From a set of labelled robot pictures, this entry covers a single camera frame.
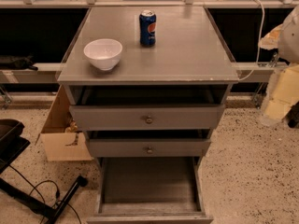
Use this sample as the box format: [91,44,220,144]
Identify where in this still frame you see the blue Pepsi can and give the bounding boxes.
[139,10,156,47]

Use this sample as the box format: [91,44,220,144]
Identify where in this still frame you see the grey drawer cabinet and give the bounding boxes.
[55,5,240,166]

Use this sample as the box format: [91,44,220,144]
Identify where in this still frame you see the black stand with legs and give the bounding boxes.
[0,119,88,224]

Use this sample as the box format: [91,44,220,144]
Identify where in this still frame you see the grey metal rail frame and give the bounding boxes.
[0,0,299,110]

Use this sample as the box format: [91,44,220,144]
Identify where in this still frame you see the grey top drawer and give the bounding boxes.
[69,105,224,131]

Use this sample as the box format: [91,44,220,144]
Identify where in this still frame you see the grey bottom drawer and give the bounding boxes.
[87,157,213,224]

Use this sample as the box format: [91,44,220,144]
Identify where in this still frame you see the grey drawer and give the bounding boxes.
[87,139,210,158]
[69,105,224,131]
[87,157,213,224]

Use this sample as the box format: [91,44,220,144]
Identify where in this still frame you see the black cable on floor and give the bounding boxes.
[8,164,82,224]

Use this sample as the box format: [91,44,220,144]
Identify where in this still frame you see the grey middle drawer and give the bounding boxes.
[87,139,210,158]

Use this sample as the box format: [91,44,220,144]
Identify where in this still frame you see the black object on rail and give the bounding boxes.
[0,55,38,71]

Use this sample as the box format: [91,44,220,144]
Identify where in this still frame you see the white hanging cable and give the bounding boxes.
[238,0,266,82]

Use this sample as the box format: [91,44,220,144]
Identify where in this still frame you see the open cardboard box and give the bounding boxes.
[40,86,93,161]

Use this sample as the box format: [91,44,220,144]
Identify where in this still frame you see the dark cart with wheel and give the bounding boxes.
[287,102,299,128]

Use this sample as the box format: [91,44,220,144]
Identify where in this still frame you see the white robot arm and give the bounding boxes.
[258,6,299,126]

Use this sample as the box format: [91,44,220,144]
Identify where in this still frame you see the tan gripper fingers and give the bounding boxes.
[258,24,299,126]

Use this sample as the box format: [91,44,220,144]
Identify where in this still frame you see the white bowl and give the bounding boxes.
[83,38,122,71]

